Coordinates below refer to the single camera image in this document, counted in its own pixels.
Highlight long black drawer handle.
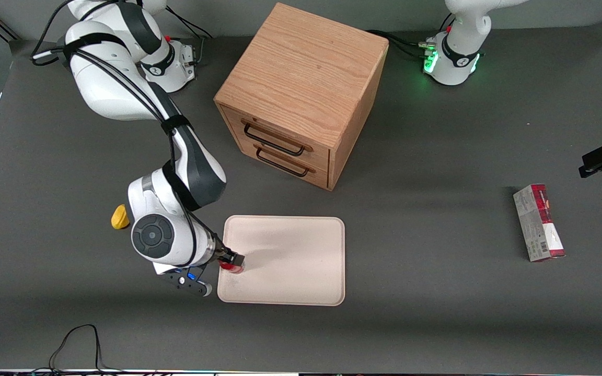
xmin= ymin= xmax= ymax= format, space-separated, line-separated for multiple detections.
xmin=243 ymin=122 xmax=306 ymax=157

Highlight oak wooden drawer cabinet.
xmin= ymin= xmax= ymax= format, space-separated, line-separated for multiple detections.
xmin=214 ymin=3 xmax=389 ymax=192

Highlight short black drawer handle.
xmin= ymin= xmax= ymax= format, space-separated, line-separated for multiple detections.
xmin=256 ymin=148 xmax=311 ymax=178

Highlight black cable along right arm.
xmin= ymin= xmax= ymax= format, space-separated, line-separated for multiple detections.
xmin=30 ymin=0 xmax=200 ymax=264

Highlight red white carton box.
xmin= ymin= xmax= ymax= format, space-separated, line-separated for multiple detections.
xmin=513 ymin=184 xmax=566 ymax=262

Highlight beige plastic tray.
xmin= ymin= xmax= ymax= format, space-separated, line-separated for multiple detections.
xmin=217 ymin=215 xmax=345 ymax=307

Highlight small wooden drawer front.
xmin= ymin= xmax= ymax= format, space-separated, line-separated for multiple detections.
xmin=239 ymin=142 xmax=331 ymax=189

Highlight large wooden drawer front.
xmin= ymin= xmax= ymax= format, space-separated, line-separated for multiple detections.
xmin=221 ymin=106 xmax=332 ymax=169

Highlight black right arm base cables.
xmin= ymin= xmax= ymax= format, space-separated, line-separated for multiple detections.
xmin=164 ymin=8 xmax=215 ymax=41

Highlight yellow lemon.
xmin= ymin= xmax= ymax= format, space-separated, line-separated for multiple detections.
xmin=111 ymin=204 xmax=131 ymax=230

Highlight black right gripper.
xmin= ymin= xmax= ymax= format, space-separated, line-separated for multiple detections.
xmin=211 ymin=243 xmax=246 ymax=269

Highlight thin black looped cable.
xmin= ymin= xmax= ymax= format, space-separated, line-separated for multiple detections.
xmin=48 ymin=324 xmax=124 ymax=374

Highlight black left arm base cables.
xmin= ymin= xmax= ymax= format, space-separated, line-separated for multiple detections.
xmin=366 ymin=29 xmax=437 ymax=59

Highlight black arm base cables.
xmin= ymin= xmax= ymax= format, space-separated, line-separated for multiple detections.
xmin=366 ymin=29 xmax=437 ymax=59
xmin=164 ymin=8 xmax=215 ymax=41

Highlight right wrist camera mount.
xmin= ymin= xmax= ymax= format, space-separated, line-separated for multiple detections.
xmin=156 ymin=265 xmax=213 ymax=298

